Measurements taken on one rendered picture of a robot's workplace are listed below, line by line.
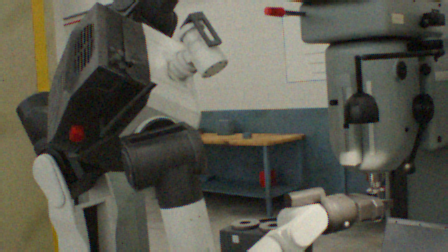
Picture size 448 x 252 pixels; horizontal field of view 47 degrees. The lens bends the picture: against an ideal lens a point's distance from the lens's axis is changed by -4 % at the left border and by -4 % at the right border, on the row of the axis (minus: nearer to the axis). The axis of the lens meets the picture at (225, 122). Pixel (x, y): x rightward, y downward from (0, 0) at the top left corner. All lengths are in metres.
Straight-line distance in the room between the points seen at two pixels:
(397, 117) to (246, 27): 6.04
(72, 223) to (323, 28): 0.76
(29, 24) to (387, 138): 1.87
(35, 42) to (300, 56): 4.49
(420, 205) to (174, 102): 0.94
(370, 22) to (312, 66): 5.36
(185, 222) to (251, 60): 6.20
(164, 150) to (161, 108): 0.11
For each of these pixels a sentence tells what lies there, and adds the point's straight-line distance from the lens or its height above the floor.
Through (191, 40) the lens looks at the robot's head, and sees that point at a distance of 1.13.
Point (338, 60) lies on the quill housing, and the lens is 1.28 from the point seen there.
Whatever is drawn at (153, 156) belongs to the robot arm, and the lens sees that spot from 0.99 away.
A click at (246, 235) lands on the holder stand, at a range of 1.59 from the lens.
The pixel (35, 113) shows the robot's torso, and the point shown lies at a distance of 1.40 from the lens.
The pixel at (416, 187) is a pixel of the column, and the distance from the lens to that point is 1.74.
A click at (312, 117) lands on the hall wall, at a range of 6.57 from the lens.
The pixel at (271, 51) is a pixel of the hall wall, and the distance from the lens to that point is 6.93.
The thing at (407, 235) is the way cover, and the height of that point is 1.03.
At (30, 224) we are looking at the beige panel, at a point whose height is 0.96.
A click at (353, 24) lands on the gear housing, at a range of 1.22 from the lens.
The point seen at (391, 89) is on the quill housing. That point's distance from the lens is 1.24.
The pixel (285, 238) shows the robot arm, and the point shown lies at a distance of 1.16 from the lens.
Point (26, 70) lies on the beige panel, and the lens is 2.61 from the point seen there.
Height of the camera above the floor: 1.54
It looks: 4 degrees down
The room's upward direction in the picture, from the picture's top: 4 degrees counter-clockwise
